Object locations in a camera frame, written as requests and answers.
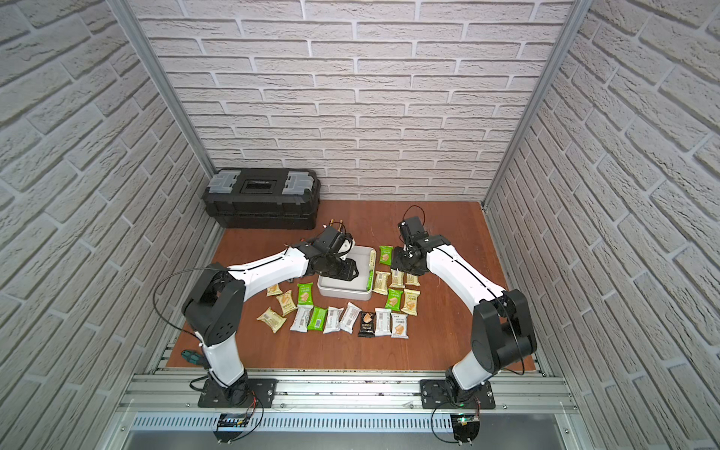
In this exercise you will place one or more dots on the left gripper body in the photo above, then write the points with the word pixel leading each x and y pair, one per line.
pixel 342 267

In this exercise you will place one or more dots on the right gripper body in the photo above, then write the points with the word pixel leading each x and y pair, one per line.
pixel 401 260

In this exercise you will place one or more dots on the pale yellow cookie packet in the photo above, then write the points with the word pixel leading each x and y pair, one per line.
pixel 272 319
pixel 412 280
pixel 397 279
pixel 410 301
pixel 286 303
pixel 381 283
pixel 274 290

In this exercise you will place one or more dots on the grey storage box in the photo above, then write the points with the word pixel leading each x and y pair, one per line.
pixel 355 289

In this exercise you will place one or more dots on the black cookie packet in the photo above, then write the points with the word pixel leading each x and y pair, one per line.
pixel 367 322

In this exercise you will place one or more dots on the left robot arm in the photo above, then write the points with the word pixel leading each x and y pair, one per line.
pixel 215 305

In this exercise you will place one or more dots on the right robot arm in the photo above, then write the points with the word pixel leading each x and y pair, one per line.
pixel 502 326

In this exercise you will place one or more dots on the black toolbox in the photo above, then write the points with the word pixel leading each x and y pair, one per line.
pixel 260 198

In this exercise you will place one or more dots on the right controller board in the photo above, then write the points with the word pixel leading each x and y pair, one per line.
pixel 465 428

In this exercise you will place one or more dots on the controller board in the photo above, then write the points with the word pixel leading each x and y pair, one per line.
pixel 465 428
pixel 233 427

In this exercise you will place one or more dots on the left controller board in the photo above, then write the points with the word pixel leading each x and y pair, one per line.
pixel 233 427

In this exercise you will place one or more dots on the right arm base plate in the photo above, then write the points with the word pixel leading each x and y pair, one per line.
pixel 435 393

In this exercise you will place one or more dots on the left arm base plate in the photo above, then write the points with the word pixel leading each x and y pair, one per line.
pixel 240 395

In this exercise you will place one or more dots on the aluminium front rail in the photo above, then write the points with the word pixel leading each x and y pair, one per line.
pixel 336 391

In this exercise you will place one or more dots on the aluminium frame post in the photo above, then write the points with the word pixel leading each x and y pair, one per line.
pixel 558 54
pixel 135 34

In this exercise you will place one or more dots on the left aluminium frame post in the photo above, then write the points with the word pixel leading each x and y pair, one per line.
pixel 135 34

